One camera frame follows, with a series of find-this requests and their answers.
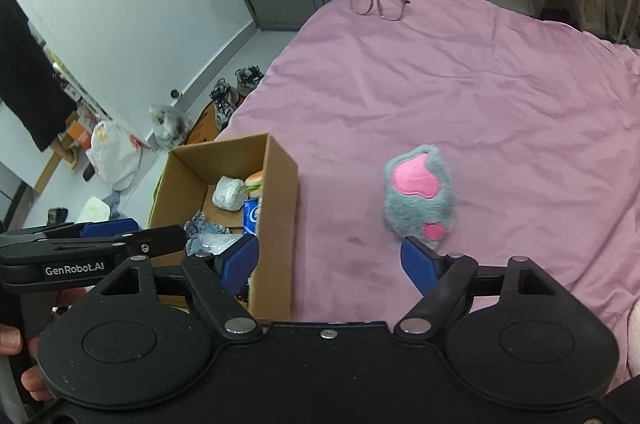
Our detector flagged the brown cardboard box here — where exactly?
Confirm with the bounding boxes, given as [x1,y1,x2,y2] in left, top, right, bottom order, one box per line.
[148,133,301,321]

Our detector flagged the grey plastic bag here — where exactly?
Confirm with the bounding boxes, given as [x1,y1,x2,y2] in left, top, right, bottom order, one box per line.
[150,104,190,151]

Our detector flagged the person's left hand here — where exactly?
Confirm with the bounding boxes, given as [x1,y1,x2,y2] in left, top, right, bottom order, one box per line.
[0,290,77,403]

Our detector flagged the hamburger plush toy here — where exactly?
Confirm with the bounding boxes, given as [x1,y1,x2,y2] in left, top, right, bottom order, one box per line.
[243,170,265,199]

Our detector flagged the white plastic bag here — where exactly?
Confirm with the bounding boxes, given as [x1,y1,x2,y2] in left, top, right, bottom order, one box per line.
[86,120,145,192]

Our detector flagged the white floor container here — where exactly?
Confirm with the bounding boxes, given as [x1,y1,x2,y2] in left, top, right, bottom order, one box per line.
[80,196,112,223]

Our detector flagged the white soft pouch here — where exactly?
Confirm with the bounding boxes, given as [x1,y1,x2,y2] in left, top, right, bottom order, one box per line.
[212,176,246,211]

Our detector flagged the pink bed sheet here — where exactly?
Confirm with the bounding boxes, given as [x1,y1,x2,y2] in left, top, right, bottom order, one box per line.
[214,0,640,390]

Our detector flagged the clear bag with grey cloth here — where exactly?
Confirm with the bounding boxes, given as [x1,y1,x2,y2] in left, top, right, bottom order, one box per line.
[184,211,242,257]

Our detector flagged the grey sneaker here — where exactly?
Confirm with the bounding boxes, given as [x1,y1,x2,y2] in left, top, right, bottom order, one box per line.
[235,66,266,98]
[209,78,240,129]

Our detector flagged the blue tissue packet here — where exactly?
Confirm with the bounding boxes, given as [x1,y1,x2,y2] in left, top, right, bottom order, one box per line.
[243,197,264,235]

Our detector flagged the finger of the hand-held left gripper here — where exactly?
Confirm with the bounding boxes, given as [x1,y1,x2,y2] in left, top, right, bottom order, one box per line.
[114,225,189,261]
[37,218,139,239]

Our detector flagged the purple frame eyeglasses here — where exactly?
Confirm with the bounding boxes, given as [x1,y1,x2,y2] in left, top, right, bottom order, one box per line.
[349,0,411,22]

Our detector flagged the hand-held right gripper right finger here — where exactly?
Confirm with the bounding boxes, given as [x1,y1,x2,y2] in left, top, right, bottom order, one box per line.
[394,234,562,338]

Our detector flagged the pink pig plush pillow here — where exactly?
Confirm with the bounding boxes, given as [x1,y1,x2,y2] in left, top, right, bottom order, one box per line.
[621,298,640,381]

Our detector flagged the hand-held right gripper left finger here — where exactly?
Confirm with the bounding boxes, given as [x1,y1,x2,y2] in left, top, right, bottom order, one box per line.
[89,234,264,339]

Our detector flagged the orange box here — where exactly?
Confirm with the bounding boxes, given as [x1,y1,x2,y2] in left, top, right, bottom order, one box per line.
[64,110,96,155]

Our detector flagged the grey pink plush paw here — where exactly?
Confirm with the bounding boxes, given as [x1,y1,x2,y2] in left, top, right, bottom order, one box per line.
[383,145,457,252]

